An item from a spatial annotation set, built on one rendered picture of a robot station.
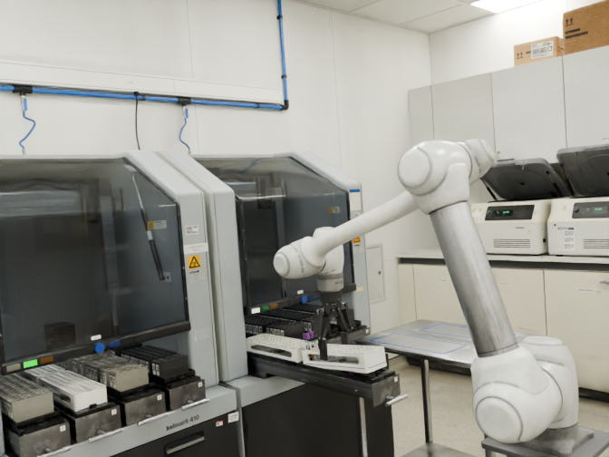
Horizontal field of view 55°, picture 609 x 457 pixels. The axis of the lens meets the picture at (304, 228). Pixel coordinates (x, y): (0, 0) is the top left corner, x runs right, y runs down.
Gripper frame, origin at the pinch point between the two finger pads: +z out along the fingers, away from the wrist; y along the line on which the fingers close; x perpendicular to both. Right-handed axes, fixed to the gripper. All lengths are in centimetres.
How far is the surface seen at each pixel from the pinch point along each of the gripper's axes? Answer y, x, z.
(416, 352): 26.2, -14.4, 5.0
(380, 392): -3.2, -21.6, 9.6
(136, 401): -59, 29, 7
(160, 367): -45, 37, 1
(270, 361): -6.7, 26.5, 6.5
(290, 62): 129, 150, -142
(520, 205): 235, 48, -36
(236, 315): -11.5, 38.2, -10.3
